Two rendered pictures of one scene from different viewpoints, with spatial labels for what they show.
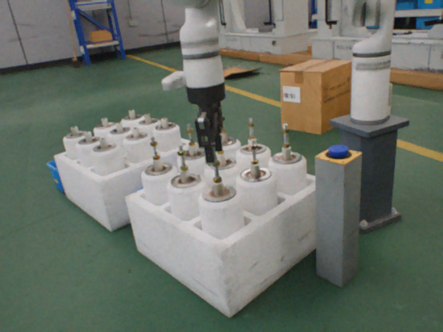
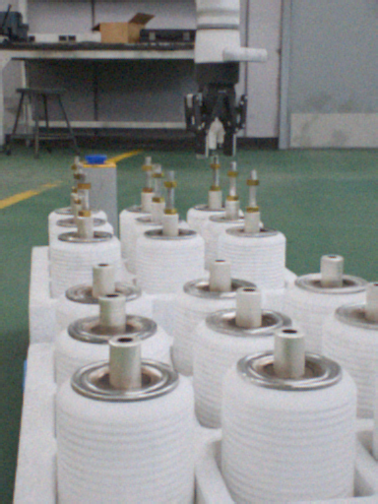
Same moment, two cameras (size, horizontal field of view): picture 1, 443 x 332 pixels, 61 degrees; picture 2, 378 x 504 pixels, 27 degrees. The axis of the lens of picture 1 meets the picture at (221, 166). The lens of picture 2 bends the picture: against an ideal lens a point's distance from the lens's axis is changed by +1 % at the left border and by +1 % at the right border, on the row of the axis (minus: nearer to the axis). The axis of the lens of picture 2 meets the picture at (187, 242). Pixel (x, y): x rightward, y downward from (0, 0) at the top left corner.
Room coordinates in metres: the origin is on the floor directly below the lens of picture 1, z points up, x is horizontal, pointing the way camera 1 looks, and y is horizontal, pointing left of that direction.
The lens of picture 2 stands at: (1.90, 0.62, 0.45)
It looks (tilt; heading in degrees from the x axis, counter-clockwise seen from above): 11 degrees down; 210
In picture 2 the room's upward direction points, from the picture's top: straight up
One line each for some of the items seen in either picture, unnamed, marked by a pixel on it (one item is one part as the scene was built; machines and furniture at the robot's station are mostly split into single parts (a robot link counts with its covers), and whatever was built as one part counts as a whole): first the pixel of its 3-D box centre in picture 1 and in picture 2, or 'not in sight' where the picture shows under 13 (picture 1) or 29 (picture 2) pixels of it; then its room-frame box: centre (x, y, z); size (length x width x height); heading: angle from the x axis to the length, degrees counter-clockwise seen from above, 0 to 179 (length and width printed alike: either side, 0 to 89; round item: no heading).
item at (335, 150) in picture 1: (338, 152); (95, 160); (0.72, -0.25, 0.32); 0.04 x 0.04 x 0.02
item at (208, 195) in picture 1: (219, 193); (215, 208); (0.73, 0.01, 0.25); 0.08 x 0.08 x 0.01
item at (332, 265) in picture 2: (103, 143); (331, 272); (1.14, 0.36, 0.26); 0.02 x 0.02 x 0.03
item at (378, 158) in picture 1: (366, 170); not in sight; (0.96, -0.41, 0.15); 0.15 x 0.15 x 0.30; 22
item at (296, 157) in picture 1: (287, 158); (77, 211); (0.88, -0.17, 0.25); 0.08 x 0.08 x 0.01
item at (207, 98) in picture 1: (207, 103); (217, 88); (0.72, 0.01, 0.45); 0.08 x 0.08 x 0.09
